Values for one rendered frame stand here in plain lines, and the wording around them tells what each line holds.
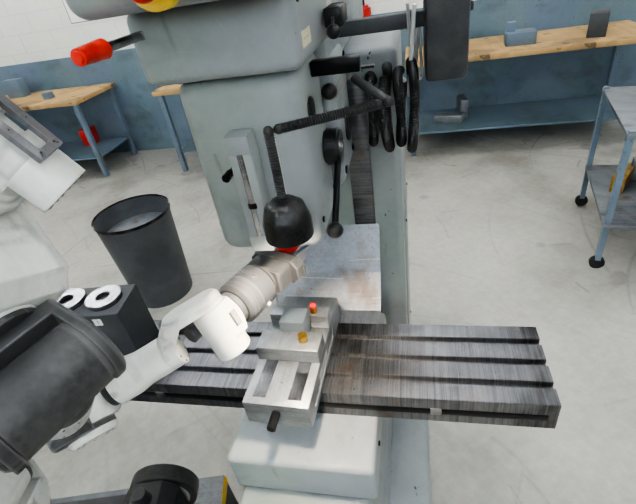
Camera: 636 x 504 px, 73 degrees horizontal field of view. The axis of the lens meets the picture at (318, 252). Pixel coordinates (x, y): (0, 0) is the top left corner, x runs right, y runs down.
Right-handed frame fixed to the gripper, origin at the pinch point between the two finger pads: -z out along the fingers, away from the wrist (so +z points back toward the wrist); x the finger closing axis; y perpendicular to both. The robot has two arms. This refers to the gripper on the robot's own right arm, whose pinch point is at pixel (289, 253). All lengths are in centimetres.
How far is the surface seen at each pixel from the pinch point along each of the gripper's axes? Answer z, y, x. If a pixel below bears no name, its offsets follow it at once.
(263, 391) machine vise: 18.1, 24.7, -0.4
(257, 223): 12.1, -15.5, -4.9
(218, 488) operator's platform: 23, 85, 30
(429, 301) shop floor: -130, 123, 14
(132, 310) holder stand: 16.9, 17.2, 42.2
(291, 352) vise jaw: 8.4, 21.4, -1.8
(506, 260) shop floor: -185, 122, -17
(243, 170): 12.2, -25.3, -4.8
